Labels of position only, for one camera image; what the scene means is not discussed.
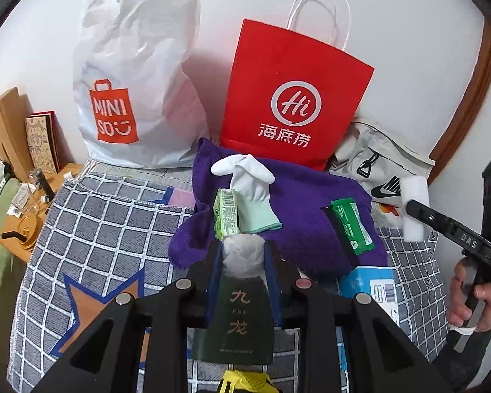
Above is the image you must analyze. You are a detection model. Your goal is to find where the light green tissue packet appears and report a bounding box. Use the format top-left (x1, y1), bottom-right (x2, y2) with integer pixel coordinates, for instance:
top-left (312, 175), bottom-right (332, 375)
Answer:
top-left (213, 188), bottom-right (242, 240)

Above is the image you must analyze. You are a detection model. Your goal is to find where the wooden headboard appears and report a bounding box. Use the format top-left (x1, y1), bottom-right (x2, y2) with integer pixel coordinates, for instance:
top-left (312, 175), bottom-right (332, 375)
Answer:
top-left (0, 87), bottom-right (31, 173)

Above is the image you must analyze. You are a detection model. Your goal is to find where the amber glass cup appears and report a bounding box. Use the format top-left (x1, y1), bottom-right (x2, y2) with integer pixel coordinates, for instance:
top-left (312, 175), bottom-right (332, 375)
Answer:
top-left (0, 214), bottom-right (39, 250)

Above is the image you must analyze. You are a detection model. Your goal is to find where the dark green tea tin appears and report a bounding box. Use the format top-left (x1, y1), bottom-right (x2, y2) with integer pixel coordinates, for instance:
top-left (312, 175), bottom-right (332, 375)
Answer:
top-left (191, 274), bottom-right (276, 366)

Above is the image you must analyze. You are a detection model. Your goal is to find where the black device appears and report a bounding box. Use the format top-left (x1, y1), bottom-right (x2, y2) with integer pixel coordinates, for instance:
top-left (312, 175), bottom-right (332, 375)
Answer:
top-left (29, 168), bottom-right (57, 199)

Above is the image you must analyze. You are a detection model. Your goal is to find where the person's right forearm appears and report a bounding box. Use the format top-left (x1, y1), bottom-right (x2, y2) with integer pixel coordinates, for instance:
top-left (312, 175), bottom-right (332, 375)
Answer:
top-left (431, 321), bottom-right (491, 393)

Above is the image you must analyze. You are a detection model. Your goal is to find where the dark green wipes packet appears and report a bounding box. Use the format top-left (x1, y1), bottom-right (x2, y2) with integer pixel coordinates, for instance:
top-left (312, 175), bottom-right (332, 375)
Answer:
top-left (329, 198), bottom-right (378, 256)

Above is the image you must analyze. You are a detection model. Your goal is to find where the red paper bag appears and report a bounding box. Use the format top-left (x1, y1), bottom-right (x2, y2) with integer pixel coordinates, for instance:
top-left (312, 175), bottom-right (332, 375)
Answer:
top-left (220, 0), bottom-right (375, 173)

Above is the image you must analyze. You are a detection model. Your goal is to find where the wooden nightstand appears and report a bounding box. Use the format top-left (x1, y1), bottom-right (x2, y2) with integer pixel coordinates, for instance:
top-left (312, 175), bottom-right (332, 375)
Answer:
top-left (0, 161), bottom-right (82, 263)

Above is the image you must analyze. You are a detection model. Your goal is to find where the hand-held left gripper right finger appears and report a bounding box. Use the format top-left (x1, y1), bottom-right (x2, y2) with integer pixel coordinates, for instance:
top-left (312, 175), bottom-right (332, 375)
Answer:
top-left (264, 241), bottom-right (463, 393)

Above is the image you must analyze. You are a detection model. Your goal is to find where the white cloth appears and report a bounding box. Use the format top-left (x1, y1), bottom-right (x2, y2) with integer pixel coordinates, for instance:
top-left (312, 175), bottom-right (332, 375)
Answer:
top-left (223, 233), bottom-right (267, 281)

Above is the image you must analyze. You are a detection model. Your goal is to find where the person's right hand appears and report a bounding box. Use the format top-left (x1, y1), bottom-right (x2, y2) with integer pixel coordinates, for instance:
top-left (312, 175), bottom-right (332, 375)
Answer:
top-left (448, 260), bottom-right (491, 332)

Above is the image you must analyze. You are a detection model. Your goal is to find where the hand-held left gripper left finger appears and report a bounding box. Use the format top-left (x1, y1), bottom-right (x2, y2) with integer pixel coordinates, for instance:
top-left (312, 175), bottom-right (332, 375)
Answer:
top-left (30, 239), bottom-right (224, 393)

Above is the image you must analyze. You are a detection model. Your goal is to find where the brown wooden door frame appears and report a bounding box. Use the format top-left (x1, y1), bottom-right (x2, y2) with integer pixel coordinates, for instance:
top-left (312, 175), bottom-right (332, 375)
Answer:
top-left (427, 20), bottom-right (491, 185)

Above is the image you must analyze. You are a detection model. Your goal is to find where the white glove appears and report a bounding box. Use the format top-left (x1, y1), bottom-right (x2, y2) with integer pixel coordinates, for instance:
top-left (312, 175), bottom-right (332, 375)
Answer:
top-left (210, 154), bottom-right (284, 234)

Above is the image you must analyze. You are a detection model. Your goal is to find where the blue tissue pack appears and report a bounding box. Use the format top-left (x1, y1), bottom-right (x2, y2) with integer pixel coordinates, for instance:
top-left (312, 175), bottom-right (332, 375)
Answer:
top-left (337, 265), bottom-right (402, 328)

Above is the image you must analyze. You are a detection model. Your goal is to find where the patterned notebook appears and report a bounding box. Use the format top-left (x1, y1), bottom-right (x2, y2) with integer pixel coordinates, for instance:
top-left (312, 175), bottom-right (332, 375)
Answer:
top-left (25, 115), bottom-right (59, 175)

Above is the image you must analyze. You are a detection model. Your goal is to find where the grey waist bag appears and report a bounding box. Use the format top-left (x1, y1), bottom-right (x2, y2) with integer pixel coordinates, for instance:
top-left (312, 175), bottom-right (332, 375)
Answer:
top-left (329, 119), bottom-right (436, 209)

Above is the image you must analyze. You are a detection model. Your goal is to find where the clear glass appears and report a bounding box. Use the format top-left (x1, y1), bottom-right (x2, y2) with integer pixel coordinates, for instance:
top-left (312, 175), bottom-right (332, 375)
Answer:
top-left (10, 184), bottom-right (39, 215)

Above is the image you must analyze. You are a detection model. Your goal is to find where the purple towel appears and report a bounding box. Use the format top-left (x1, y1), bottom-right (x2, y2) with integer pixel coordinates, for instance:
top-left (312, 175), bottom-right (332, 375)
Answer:
top-left (168, 137), bottom-right (389, 281)

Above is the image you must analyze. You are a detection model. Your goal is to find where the red book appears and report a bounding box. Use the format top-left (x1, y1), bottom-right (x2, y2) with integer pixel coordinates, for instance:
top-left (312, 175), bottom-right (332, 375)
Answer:
top-left (29, 110), bottom-right (61, 170)

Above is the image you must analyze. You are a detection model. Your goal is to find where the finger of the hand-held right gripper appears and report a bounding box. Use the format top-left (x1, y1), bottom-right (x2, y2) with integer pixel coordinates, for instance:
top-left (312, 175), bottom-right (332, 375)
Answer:
top-left (405, 198), bottom-right (455, 238)

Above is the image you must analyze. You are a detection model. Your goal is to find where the yellow mesh pouch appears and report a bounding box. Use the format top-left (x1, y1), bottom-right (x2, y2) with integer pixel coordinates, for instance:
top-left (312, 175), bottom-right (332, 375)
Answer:
top-left (217, 369), bottom-right (277, 393)

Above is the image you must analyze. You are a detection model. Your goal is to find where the white sponge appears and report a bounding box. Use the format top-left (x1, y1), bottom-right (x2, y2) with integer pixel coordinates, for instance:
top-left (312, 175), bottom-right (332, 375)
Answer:
top-left (400, 175), bottom-right (431, 243)

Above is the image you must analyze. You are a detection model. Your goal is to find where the grey checked star-print cloth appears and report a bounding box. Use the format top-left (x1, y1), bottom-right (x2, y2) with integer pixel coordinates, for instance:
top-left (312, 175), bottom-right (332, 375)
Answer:
top-left (8, 164), bottom-right (448, 393)

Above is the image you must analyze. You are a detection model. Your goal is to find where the white plastic shopping bag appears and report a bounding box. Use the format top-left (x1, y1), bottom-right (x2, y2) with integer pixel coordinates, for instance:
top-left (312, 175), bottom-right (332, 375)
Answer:
top-left (73, 0), bottom-right (207, 169)

